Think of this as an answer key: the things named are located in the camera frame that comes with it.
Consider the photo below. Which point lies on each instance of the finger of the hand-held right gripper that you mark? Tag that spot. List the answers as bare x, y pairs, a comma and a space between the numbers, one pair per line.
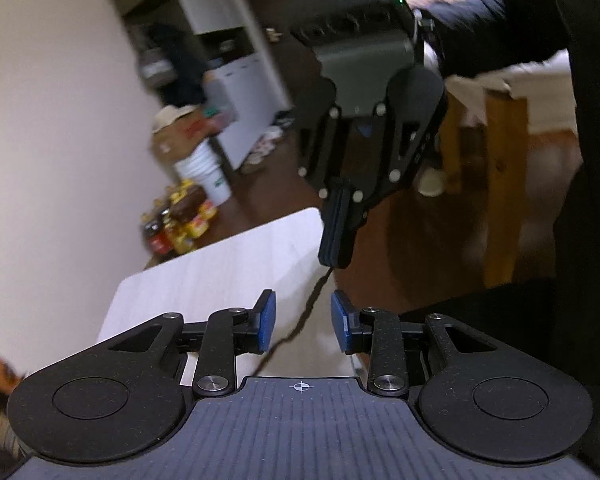
400, 150
325, 160

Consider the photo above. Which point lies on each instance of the white bucket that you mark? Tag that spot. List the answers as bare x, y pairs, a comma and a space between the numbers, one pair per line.
205, 172

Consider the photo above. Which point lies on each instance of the orange object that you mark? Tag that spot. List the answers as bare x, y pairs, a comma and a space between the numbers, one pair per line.
0, 370

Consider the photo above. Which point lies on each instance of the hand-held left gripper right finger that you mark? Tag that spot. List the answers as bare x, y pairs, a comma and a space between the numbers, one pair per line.
340, 323

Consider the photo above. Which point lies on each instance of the dark hanging cloth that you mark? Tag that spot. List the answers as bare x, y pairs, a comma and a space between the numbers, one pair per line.
180, 65

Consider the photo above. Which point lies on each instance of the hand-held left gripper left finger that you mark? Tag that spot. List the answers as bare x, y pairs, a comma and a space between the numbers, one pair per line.
266, 321

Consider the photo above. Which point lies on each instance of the white table cloth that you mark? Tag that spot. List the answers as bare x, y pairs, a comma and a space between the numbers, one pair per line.
540, 95

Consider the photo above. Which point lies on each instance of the wooden table leg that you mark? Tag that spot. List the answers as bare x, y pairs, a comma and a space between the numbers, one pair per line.
505, 185

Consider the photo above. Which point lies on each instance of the white cabinet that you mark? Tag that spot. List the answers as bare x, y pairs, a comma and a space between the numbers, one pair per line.
245, 105

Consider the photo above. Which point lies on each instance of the person's right forearm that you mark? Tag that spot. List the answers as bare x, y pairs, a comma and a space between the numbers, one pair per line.
485, 17

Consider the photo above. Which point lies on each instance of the printed cardboard box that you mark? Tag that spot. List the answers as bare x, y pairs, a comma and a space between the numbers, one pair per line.
177, 135

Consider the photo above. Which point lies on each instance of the group of sauce bottles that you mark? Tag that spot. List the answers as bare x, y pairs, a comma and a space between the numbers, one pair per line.
177, 222

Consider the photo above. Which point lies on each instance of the person in black clothes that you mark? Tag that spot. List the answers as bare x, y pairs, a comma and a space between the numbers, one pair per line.
592, 200

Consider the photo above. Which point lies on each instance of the small white object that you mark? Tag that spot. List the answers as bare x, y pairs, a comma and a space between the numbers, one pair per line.
432, 181

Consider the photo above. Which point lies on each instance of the pile of shoes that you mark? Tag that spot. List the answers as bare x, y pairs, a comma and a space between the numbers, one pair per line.
267, 142

